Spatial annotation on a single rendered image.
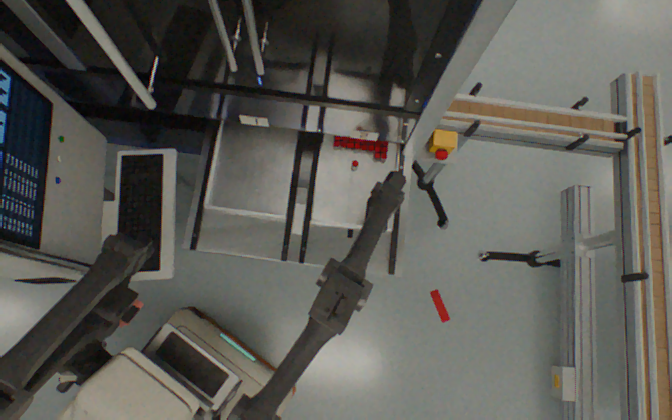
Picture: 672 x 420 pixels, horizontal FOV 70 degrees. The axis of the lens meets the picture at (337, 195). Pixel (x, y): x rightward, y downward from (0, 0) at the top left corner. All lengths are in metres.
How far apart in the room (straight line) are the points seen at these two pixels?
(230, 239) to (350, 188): 0.42
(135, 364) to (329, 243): 0.69
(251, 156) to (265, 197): 0.15
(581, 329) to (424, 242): 0.83
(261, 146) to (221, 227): 0.30
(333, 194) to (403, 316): 1.03
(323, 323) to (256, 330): 1.49
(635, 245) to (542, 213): 1.00
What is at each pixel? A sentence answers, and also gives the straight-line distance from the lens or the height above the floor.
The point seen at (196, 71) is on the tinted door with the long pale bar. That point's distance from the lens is 1.33.
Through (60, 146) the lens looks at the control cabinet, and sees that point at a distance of 1.54.
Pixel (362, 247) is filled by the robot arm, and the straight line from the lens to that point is 1.08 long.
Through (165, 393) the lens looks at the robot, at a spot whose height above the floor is 1.33.
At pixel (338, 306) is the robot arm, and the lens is 0.95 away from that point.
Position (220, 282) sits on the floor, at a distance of 2.45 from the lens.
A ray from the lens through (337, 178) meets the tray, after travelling 1.59.
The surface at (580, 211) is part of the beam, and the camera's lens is 2.19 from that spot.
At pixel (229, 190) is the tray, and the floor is 0.88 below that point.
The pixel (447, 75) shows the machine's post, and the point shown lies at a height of 1.43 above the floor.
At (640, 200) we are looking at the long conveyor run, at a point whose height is 0.93.
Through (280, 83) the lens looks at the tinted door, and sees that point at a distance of 1.29.
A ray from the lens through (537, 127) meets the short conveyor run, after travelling 1.74.
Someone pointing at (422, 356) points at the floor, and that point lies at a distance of 2.47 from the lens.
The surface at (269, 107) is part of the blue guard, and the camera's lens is 1.41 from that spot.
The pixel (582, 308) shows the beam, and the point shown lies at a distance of 2.13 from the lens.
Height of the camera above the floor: 2.40
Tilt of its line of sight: 75 degrees down
